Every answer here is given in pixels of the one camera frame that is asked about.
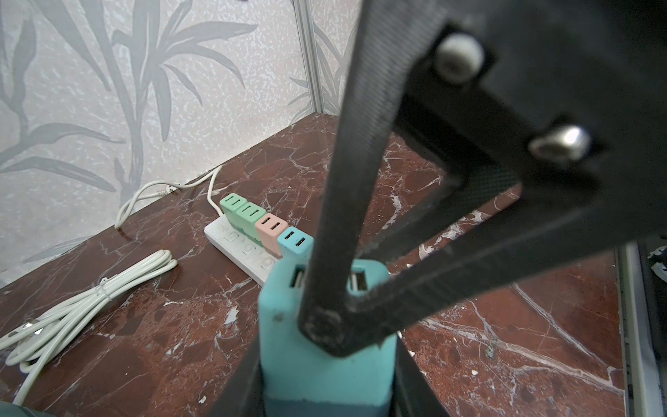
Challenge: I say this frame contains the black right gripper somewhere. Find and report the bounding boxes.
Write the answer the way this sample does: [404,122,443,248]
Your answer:
[406,1,666,245]

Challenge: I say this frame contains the white cable of long strip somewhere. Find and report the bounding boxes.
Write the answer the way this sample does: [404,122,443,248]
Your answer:
[114,165,225,230]

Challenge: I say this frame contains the teal charger plug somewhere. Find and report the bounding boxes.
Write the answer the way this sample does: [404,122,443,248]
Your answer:
[258,257,398,416]
[277,226,314,259]

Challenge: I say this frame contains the green charger plug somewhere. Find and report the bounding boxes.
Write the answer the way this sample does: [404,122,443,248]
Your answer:
[236,202,267,243]
[220,193,248,230]

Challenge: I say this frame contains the long white power strip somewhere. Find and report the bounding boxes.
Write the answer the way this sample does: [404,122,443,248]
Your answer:
[204,216,278,287]

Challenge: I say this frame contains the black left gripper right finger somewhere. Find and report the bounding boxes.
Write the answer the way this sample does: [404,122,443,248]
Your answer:
[393,338,450,417]

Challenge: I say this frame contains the coiled white cable teal strip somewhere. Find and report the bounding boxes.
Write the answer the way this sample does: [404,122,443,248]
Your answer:
[1,250,177,407]

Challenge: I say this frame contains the teal power strip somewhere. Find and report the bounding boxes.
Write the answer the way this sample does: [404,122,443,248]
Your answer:
[0,401,54,417]

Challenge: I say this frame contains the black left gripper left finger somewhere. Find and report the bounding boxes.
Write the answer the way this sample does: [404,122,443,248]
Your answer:
[205,338,263,417]

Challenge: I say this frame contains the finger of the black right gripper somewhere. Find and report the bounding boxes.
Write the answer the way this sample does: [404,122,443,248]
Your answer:
[343,192,666,355]
[298,1,517,357]

